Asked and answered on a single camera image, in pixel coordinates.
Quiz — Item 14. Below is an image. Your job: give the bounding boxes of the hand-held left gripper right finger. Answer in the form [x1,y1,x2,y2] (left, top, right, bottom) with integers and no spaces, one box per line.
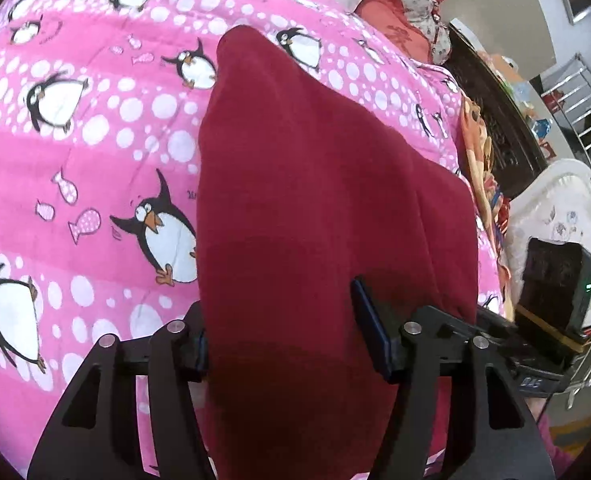
[351,276,556,480]

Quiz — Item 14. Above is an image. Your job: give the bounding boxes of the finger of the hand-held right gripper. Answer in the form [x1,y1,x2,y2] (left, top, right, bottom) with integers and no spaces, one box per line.
[474,306,517,357]

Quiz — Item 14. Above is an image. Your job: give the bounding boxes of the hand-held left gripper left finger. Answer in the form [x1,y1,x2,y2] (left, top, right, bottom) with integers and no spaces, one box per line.
[28,302,212,480]

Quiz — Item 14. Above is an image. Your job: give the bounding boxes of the maroon cloth garment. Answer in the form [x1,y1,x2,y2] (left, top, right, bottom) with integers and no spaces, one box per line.
[196,25,480,480]

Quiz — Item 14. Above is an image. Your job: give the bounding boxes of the white ornate chair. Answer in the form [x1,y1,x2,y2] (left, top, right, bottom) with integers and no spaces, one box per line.
[503,159,591,402]

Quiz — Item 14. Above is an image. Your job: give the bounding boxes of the orange printed blanket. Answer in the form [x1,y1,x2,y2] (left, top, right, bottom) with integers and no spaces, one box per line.
[458,94,513,286]

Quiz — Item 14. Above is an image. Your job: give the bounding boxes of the silver metal rack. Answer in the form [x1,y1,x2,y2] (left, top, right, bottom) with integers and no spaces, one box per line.
[543,54,591,183]

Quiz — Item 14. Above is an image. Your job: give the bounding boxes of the dark wooden headboard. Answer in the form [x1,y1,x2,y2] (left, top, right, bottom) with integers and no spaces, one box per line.
[446,24,549,200]

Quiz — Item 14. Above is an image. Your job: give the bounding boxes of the pink penguin print blanket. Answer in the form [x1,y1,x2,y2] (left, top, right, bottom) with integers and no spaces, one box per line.
[0,0,506,480]

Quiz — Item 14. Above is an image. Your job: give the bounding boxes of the red pillow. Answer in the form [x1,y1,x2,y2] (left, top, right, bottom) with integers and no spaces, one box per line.
[354,0,439,63]

